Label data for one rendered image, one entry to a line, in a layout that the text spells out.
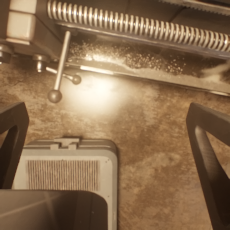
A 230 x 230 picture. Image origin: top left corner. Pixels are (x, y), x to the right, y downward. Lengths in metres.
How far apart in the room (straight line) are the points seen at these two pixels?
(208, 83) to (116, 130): 0.60
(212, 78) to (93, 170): 0.66
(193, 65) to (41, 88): 0.84
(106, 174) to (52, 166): 0.26
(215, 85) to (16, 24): 0.73
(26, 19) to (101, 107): 0.84
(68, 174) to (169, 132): 0.63
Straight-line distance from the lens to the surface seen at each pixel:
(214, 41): 0.57
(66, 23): 0.61
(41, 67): 0.68
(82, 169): 1.06
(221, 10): 0.57
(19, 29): 0.49
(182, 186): 1.45
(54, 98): 0.58
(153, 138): 1.30
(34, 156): 1.09
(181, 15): 0.65
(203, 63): 0.92
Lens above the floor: 1.24
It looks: 83 degrees down
